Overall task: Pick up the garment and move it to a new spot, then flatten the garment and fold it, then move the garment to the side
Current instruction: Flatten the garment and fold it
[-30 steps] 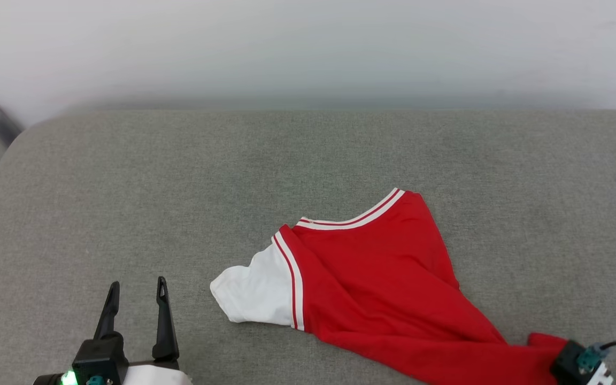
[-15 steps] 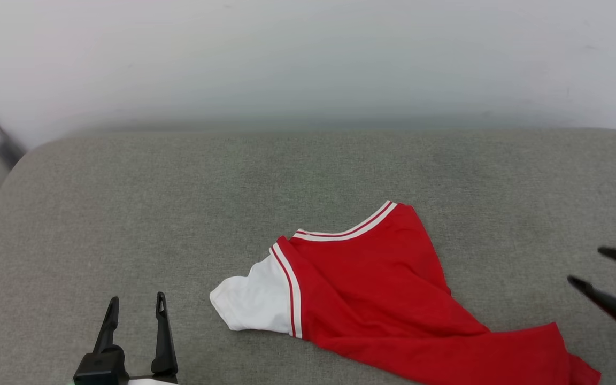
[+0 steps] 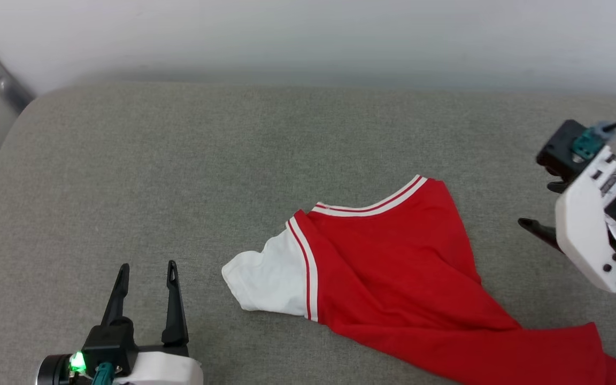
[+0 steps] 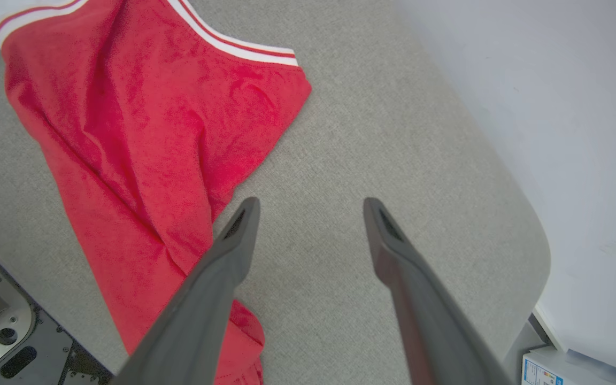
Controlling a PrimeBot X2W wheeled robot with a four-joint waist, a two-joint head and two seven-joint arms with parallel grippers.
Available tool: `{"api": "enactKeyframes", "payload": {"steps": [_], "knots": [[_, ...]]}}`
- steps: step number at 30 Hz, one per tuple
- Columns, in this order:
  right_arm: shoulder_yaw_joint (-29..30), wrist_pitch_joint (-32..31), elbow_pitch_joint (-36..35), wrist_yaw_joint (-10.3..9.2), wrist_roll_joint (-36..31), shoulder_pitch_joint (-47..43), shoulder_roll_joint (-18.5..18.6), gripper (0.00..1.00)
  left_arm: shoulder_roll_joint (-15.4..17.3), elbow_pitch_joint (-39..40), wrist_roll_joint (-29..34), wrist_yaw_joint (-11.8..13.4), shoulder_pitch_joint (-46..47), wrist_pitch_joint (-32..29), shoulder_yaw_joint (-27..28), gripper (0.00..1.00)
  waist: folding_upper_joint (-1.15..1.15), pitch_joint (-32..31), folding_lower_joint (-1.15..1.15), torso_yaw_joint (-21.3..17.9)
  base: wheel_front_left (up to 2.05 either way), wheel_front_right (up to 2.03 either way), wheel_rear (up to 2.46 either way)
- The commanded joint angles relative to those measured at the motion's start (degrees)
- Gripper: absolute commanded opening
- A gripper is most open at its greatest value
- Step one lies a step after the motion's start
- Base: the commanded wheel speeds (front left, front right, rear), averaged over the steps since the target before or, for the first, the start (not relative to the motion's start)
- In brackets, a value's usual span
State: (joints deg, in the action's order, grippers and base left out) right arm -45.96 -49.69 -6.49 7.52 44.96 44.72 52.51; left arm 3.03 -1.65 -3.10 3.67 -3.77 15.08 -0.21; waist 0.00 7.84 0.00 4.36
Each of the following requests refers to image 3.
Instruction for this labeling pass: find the grey fabric sofa seat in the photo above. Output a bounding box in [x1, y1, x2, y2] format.
[0, 80, 616, 385]

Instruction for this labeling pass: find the red white basketball jersey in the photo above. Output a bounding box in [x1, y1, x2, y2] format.
[221, 174, 616, 385]

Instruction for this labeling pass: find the grey metal pole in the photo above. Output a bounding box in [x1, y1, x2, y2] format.
[0, 21, 35, 114]

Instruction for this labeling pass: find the teal cable plug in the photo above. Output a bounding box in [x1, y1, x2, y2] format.
[573, 127, 608, 161]
[91, 362, 116, 385]

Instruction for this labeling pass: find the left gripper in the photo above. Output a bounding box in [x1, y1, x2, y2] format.
[35, 260, 191, 385]

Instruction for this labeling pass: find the teal right cable plug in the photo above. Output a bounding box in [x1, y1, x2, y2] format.
[573, 127, 608, 161]

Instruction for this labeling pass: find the white left camera bracket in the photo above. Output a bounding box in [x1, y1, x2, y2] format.
[118, 350, 203, 385]

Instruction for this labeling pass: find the teal left cable plug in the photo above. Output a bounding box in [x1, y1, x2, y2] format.
[91, 362, 116, 385]

